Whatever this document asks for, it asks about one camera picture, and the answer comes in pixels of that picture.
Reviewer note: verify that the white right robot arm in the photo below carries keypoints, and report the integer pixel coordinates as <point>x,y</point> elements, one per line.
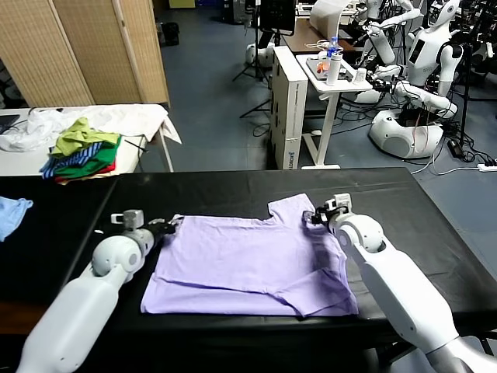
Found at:
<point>396,279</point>

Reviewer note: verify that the black bag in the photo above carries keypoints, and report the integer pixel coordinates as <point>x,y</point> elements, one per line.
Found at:
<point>171,33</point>

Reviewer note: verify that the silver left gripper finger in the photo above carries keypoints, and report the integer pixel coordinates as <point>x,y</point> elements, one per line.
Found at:
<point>174,225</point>
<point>158,222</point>

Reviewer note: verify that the thin black rod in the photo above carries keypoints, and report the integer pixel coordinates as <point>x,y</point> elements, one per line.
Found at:
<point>136,145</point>

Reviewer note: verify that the white desktop device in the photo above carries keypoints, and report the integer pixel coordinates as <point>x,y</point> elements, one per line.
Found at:
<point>325,17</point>

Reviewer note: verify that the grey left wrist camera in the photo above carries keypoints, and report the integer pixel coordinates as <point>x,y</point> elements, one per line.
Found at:
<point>132,218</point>

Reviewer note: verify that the small black table cover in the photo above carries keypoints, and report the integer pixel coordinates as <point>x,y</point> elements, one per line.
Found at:
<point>58,233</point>

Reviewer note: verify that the beige garment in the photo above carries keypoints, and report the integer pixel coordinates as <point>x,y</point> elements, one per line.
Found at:
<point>105,175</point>

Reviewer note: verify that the blue striped garment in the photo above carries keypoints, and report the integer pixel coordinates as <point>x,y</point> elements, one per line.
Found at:
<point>83,154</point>

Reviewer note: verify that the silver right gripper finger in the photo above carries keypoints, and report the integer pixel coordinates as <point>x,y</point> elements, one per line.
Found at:
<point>308,217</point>
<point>322,207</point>

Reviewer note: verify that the black pole stand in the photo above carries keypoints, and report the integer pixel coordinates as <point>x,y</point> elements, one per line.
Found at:
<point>465,97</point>

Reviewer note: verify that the white power strip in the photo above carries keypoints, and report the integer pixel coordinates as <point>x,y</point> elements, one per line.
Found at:
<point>487,167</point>

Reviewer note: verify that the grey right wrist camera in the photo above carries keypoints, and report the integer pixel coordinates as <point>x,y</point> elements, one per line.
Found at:
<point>341,202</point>

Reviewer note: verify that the clear blue-capped water bottle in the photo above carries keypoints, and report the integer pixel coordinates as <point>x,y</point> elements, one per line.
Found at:
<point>332,46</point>

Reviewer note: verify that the black power adapter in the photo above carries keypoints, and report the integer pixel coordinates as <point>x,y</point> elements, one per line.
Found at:
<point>454,147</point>

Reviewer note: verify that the white thermos bottle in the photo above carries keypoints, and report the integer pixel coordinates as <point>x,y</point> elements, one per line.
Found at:
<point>334,71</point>

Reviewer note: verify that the dark green garment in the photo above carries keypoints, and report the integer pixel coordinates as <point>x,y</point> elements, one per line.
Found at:
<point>101,159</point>

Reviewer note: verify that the lavender T-shirt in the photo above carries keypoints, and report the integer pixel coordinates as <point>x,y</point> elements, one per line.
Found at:
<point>240,256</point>

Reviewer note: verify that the bamboo folding screen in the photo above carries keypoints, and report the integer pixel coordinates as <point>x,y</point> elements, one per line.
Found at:
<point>77,50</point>

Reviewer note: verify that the white folding table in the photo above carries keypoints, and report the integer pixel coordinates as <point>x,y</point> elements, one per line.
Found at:
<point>19,161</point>

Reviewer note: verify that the lime green garment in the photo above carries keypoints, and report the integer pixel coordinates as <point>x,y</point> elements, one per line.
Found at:
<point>77,136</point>

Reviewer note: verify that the tall white cardboard box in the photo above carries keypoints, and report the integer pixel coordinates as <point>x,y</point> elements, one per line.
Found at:
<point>290,116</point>

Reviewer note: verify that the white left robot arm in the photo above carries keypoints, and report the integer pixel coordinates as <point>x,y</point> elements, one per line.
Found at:
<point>77,311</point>

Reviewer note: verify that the small orange object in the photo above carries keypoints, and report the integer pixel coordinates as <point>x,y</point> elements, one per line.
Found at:
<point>321,68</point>

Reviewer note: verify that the black monitor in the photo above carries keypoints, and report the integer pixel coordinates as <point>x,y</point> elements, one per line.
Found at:
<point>276,15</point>

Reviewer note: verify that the white adjustable side table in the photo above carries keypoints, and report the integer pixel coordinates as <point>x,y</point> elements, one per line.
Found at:
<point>331,112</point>

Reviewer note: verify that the large black table cover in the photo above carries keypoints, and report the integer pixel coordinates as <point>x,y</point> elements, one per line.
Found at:
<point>388,194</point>

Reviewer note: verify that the white paper cup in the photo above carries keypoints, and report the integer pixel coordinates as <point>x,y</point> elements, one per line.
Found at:
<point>361,75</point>

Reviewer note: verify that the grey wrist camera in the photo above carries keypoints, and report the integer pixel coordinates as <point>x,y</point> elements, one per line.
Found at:
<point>132,218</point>
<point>341,202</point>

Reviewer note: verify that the white humanoid robot with base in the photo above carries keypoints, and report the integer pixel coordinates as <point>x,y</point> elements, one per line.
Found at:
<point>422,58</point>

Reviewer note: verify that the red garment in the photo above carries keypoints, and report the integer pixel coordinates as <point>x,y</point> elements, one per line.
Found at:
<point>64,180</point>

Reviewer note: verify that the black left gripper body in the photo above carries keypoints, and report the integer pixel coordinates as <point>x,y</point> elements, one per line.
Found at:
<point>159,231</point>

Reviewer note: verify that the brown wooden desk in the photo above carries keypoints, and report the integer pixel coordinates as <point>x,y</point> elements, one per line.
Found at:
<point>303,39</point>

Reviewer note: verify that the white cloth pile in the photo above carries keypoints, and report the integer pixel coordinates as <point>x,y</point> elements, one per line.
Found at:
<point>124,118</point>

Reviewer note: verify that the dark laptop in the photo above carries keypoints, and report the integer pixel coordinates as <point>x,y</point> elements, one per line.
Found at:
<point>7,121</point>

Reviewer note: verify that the grey tray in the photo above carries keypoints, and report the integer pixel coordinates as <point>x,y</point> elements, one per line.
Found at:
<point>315,67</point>

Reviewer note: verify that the light blue garment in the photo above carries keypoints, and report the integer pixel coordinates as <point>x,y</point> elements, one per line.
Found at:
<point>9,217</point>

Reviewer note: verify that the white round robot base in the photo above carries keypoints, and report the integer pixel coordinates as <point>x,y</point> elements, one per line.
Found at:
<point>264,56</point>

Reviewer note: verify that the black tripod stand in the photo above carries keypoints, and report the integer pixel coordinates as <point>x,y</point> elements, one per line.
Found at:
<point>256,50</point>

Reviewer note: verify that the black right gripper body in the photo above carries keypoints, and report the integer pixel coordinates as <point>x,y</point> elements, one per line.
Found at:
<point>323,218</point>

